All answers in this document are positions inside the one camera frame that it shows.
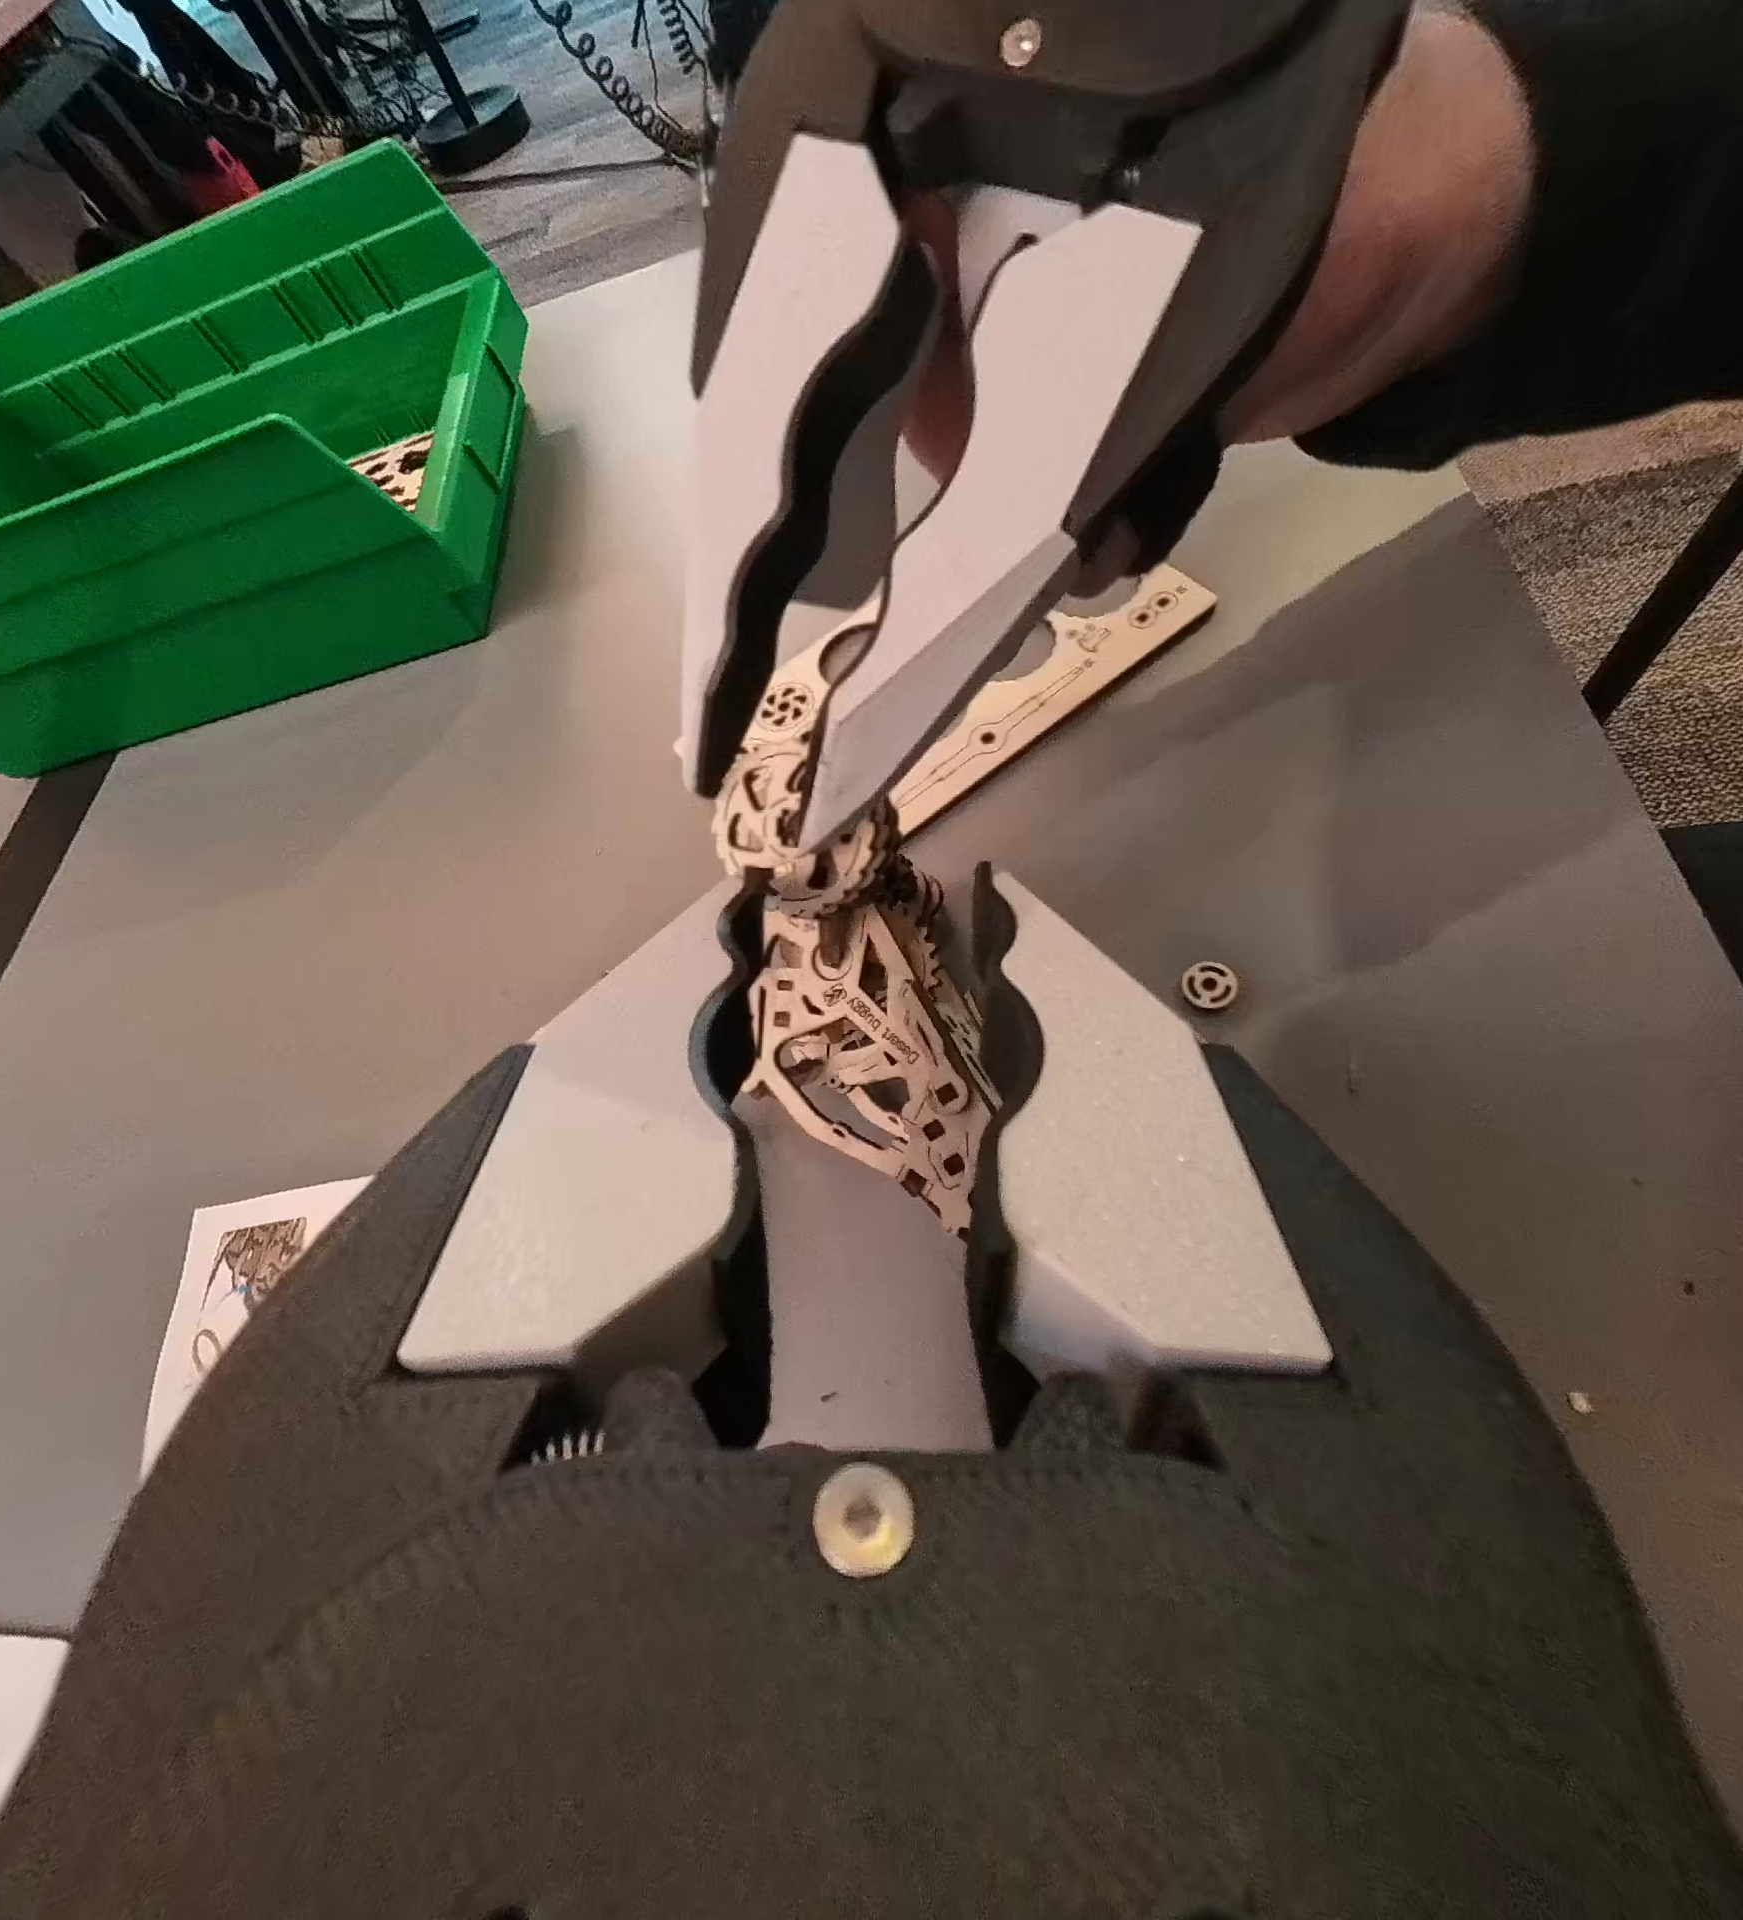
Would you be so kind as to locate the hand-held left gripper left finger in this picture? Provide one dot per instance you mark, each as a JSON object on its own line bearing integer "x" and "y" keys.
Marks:
{"x": 556, "y": 1199}

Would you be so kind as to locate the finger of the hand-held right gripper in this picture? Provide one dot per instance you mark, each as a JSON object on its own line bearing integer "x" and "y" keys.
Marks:
{"x": 765, "y": 377}
{"x": 1066, "y": 377}

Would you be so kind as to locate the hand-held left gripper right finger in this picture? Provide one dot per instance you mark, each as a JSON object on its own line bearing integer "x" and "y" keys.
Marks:
{"x": 1157, "y": 1199}

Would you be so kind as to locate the wooden parts sheet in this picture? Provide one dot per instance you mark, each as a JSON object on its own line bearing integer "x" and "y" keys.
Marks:
{"x": 1111, "y": 631}

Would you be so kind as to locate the wooden buggy model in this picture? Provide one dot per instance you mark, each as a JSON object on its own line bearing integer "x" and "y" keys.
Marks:
{"x": 872, "y": 1082}

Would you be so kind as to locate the paper instruction booklet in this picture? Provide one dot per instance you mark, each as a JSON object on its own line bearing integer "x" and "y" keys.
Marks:
{"x": 204, "y": 1320}

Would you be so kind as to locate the wooden gear wheel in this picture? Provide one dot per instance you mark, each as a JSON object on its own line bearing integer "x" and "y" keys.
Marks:
{"x": 760, "y": 818}
{"x": 856, "y": 871}

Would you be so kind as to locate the person's right forearm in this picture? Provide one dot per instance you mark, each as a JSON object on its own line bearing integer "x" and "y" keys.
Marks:
{"x": 1637, "y": 226}

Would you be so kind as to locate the spare wooden parts pile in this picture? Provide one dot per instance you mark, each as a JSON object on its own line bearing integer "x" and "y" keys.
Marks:
{"x": 393, "y": 473}

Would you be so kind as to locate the person's right hand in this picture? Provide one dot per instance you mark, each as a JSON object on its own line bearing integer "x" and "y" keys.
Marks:
{"x": 1412, "y": 226}

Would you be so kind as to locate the small round wooden part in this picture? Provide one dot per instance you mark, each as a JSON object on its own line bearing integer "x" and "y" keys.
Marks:
{"x": 1186, "y": 986}

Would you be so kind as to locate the black floor stand pole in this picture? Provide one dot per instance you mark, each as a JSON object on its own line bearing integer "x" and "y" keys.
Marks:
{"x": 474, "y": 128}

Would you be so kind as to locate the green object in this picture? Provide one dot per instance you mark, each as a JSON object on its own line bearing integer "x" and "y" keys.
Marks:
{"x": 138, "y": 601}

